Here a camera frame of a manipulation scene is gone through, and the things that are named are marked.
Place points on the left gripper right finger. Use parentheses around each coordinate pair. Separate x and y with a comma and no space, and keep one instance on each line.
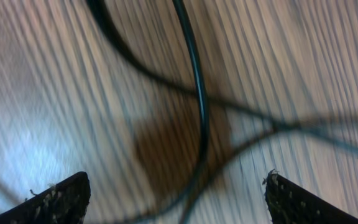
(289,203)

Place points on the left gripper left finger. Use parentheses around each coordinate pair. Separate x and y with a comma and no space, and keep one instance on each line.
(65,202)

